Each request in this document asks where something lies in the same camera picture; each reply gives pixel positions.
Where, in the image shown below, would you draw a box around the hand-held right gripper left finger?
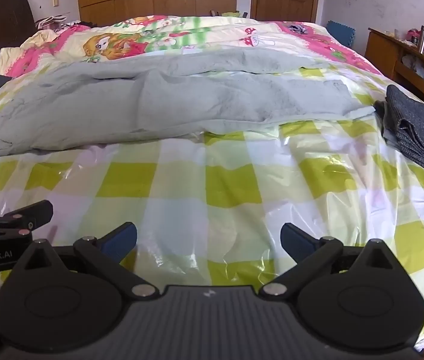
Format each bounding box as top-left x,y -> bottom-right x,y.
22,222 -> 161,301

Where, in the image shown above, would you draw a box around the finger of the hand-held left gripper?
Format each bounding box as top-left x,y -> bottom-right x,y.
0,200 -> 54,238

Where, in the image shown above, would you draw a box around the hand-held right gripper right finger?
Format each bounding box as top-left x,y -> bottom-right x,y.
259,223 -> 397,301

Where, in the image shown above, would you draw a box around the light grey pants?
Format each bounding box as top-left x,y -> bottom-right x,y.
0,49 -> 376,158

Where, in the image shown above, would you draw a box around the folded dark grey pants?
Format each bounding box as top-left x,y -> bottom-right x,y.
375,84 -> 424,181

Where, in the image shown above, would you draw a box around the cream crumpled cloth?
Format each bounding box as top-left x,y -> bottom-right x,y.
20,29 -> 62,48

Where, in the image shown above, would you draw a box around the wooden side cabinet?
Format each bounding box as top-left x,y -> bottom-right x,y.
365,27 -> 424,122

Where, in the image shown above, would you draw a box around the blue foam mat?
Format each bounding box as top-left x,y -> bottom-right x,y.
326,20 -> 356,48

